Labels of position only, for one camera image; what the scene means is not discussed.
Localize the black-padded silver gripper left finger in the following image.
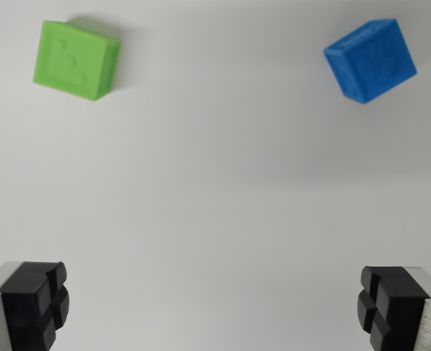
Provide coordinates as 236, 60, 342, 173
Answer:
0, 260, 71, 351

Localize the black-padded silver gripper right finger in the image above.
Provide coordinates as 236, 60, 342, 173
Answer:
356, 265, 431, 351

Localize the blue embossed toy cube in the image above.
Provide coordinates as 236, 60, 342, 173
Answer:
322, 17, 418, 105

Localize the green embossed toy cube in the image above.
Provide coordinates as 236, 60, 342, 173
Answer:
31, 18, 122, 102

